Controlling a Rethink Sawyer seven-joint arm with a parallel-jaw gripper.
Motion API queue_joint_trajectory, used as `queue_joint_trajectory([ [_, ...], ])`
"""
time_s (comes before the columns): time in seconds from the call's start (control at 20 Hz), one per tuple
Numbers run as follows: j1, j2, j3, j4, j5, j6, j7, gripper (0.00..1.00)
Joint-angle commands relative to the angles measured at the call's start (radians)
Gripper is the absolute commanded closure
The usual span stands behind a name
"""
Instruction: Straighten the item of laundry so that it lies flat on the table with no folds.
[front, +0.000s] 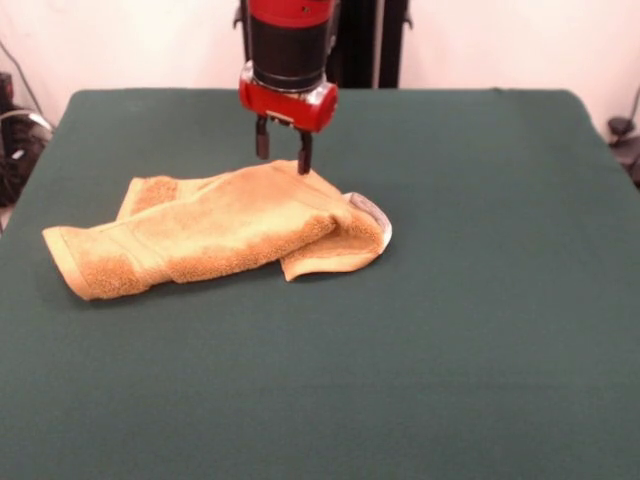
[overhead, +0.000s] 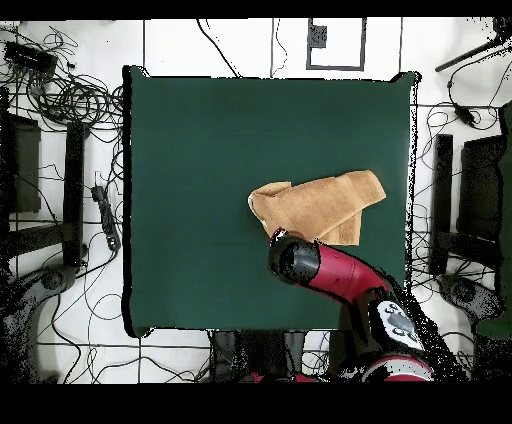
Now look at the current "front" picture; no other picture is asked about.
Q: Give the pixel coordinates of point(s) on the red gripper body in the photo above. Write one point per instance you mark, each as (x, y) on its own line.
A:
(285, 107)

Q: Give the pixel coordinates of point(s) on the black device with red light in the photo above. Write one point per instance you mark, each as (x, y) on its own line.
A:
(5, 90)

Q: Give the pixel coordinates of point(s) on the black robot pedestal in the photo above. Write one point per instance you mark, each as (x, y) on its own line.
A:
(360, 45)

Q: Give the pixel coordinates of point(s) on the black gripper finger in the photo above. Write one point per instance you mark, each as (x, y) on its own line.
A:
(263, 142)
(305, 155)

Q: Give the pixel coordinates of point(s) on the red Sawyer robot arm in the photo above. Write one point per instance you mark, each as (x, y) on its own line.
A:
(290, 50)

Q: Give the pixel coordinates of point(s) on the dark green table cloth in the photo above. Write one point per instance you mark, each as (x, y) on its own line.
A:
(450, 300)

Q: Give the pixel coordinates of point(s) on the small black adapter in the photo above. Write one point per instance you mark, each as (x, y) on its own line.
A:
(619, 127)

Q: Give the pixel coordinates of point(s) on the orange terry towel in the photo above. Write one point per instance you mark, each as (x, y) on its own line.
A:
(210, 225)

